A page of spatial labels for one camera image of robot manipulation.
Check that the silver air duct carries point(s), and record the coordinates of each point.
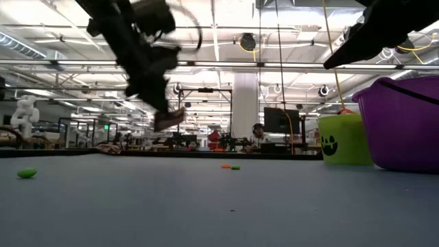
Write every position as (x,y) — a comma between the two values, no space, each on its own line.
(20,46)

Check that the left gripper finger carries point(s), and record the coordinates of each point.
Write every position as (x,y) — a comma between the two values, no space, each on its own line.
(165,103)
(157,105)

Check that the person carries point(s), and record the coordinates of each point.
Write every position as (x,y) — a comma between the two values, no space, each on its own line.
(257,137)

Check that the black background monitor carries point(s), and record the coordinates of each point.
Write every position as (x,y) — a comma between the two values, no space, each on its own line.
(279,120)

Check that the red background cart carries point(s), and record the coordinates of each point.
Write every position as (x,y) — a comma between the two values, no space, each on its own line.
(214,139)

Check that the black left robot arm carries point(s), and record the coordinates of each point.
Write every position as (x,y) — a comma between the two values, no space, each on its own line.
(116,27)

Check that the green loose candy piece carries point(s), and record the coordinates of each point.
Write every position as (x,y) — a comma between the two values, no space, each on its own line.
(26,172)
(235,168)

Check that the black gantry frame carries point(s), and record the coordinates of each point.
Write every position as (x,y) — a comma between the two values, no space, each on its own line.
(205,90)

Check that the black frame enclosure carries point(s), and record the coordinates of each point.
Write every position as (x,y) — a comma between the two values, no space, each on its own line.
(85,118)

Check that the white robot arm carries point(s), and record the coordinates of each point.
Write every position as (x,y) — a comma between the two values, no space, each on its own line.
(25,113)

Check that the green plastic basket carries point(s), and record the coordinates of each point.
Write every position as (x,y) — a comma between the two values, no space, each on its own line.
(344,144)

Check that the orange loose candy piece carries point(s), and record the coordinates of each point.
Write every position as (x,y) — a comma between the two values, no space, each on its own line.
(226,166)

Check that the purple plastic basket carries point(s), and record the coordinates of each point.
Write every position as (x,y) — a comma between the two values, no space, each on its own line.
(404,137)

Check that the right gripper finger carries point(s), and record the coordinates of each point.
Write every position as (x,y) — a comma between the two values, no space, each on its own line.
(360,31)
(356,51)

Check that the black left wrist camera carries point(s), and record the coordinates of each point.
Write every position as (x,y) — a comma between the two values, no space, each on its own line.
(154,15)

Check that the black background robot rig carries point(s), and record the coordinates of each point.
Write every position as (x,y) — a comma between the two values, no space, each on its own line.
(178,140)

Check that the black round ceiling reel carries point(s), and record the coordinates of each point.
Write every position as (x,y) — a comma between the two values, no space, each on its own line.
(319,90)
(176,90)

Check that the white pillar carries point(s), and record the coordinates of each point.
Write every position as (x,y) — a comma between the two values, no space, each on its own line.
(245,103)

